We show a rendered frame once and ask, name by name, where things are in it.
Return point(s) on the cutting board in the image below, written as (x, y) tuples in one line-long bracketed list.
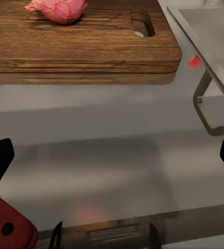
[(102, 40)]

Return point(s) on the parer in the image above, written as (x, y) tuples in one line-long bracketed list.
[(16, 231)]

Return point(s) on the vidalia onion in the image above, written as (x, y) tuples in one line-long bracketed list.
[(59, 11)]

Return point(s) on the drop in sink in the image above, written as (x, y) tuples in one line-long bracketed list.
[(203, 25)]

